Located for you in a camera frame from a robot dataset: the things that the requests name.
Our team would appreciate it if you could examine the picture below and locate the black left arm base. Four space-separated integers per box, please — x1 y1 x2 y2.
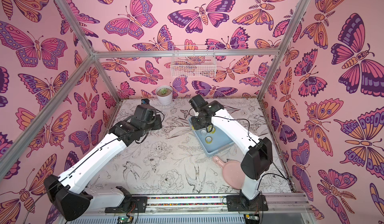
105 186 148 214

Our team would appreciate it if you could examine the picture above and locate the pink dustpan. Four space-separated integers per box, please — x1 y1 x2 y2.
213 156 245 190

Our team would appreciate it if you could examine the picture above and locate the light blue storage basket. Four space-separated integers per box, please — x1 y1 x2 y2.
188 117 235 157

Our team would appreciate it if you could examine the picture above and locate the white plant pot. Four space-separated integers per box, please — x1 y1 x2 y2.
156 85 173 106

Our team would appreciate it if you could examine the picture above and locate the green succulent plant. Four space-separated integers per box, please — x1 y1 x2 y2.
159 88 170 96

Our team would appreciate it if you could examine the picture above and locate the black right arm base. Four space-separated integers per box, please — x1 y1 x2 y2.
226 194 269 213

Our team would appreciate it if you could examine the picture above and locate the yellow tape roll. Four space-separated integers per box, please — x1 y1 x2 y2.
210 126 216 134
205 137 213 144

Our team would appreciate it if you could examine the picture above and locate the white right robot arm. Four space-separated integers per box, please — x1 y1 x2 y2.
189 95 273 201

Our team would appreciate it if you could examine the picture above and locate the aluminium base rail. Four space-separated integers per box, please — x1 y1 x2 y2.
86 192 310 216

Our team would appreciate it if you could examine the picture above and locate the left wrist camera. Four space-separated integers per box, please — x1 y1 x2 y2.
141 98 150 105

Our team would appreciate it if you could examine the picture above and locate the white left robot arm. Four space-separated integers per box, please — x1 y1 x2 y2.
44 104 165 222

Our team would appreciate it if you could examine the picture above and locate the white wire wall basket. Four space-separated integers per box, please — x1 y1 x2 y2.
169 45 217 78

